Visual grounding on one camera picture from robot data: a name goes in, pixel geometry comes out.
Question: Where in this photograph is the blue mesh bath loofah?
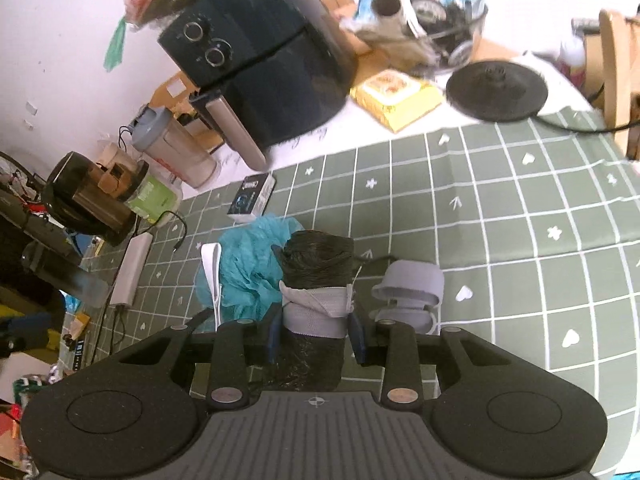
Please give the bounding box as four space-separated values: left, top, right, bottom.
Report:
218 214 303 323

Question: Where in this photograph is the black bag roll grey band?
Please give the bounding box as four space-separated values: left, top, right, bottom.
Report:
271 230 354 391

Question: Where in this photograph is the white power bank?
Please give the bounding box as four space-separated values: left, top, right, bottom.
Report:
110 232 153 307

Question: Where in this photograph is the black tissue packet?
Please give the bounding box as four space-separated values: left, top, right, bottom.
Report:
227 174 276 223

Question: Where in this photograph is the green label supplement jar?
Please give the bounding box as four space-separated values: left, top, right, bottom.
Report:
124 174 182 224

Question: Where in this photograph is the green checkered tablecloth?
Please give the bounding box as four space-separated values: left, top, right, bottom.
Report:
54 109 640 476

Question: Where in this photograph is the black electric kettle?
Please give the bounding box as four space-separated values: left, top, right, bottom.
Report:
42 152 149 246

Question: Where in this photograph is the grey lid shaker bottle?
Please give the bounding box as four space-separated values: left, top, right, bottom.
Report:
129 105 216 188

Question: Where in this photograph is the yellow wet wipes pack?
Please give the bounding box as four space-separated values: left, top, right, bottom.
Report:
349 68 444 133

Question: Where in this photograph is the black kettle base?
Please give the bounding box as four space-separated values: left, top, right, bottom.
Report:
446 60 549 122

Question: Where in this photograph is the black air fryer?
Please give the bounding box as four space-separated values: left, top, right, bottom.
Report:
158 0 358 171

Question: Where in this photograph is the glass bowl of clutter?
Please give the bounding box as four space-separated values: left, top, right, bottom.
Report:
340 0 488 77

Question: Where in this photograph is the wooden chair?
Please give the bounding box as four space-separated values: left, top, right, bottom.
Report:
585 10 639 162

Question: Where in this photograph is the black usb cable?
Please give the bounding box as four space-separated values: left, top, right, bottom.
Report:
134 209 189 254

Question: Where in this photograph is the flat cardboard against wall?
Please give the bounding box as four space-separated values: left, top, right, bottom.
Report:
149 72 198 117

